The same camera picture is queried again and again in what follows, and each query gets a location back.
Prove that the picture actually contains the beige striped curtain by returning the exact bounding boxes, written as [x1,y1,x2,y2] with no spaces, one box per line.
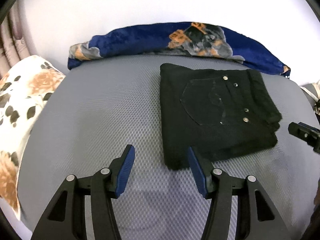
[0,1,30,78]

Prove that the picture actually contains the black denim pants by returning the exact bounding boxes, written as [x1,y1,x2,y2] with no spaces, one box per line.
[160,63,282,170]

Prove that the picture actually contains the blue floral plush blanket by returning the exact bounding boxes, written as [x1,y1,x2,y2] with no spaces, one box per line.
[67,22,291,77]

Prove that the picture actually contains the white floral pillow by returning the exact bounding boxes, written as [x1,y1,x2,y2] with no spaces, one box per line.
[1,55,65,219]

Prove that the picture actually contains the grey mesh mattress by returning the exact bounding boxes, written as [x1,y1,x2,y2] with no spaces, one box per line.
[18,55,319,239]

